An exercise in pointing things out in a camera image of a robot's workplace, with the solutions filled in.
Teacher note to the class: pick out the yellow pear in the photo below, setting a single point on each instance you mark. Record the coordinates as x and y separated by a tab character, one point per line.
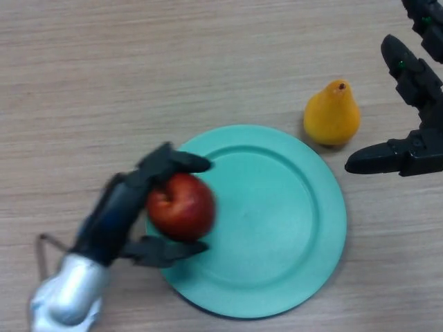
332	115

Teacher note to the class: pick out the red apple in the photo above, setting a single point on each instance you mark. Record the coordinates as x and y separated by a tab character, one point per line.
180	207

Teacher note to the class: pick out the green round plate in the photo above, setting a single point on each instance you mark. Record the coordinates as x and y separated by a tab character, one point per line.
266	221

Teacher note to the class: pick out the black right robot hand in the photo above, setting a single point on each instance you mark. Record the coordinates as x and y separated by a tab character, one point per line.
418	131

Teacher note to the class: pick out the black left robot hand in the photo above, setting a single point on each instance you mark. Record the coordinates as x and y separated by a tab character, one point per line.
117	214

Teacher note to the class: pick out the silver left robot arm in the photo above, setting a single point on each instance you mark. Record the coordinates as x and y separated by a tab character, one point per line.
67	294

